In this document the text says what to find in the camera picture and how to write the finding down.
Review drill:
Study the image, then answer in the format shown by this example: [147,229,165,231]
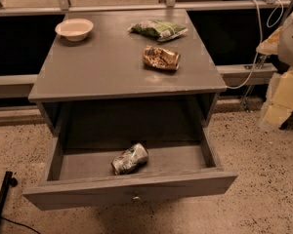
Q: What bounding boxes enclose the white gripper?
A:
[258,67,293,132]

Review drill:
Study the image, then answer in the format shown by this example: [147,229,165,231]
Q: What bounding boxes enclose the crushed silver green 7up can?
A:
[111,143,148,176]

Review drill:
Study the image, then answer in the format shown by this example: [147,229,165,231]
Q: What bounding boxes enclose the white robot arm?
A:
[256,12,293,132]

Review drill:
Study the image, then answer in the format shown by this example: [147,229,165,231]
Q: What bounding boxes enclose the crushed brown gold can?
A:
[143,46,181,71]

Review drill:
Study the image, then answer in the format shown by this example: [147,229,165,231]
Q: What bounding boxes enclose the round metal drawer knob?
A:
[132,195,141,202]

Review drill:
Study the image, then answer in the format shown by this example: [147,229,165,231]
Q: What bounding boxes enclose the grey open top drawer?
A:
[23,130,237,210]

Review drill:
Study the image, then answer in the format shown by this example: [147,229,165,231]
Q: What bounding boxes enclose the green chip bag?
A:
[129,19,188,42]

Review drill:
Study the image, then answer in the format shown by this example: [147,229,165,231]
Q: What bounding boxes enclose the grey wooden cabinet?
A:
[28,9,226,128]

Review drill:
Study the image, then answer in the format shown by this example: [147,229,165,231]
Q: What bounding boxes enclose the white bowl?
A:
[55,19,94,42]

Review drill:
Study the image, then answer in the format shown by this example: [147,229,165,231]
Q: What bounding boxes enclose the black stand leg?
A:
[0,171,18,219]

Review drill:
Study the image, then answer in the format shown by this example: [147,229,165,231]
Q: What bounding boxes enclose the grey metal railing frame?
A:
[0,0,293,99]

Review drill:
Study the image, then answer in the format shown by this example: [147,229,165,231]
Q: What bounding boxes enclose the black floor cable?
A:
[0,214,42,234]

